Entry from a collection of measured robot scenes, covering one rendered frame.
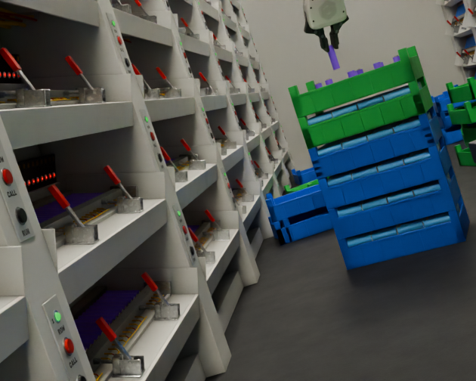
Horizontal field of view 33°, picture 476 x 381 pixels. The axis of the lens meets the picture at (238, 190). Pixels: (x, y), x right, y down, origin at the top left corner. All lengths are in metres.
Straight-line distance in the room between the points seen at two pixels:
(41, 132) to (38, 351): 0.31
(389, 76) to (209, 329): 0.77
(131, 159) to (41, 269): 0.65
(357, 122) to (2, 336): 1.32
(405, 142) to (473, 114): 1.09
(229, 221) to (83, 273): 1.22
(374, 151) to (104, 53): 0.75
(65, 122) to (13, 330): 0.40
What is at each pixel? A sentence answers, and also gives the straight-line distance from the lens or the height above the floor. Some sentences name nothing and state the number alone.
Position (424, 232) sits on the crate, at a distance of 1.97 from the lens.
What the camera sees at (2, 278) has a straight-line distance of 0.83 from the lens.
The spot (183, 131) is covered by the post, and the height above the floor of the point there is 0.46.
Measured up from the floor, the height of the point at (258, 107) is 0.47.
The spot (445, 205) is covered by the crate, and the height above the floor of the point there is 0.10.
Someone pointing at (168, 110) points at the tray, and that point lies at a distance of 1.81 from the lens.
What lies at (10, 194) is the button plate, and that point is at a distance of 0.86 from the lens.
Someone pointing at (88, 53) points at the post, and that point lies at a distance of 1.51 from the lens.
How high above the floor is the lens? 0.45
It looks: 5 degrees down
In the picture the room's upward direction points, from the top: 19 degrees counter-clockwise
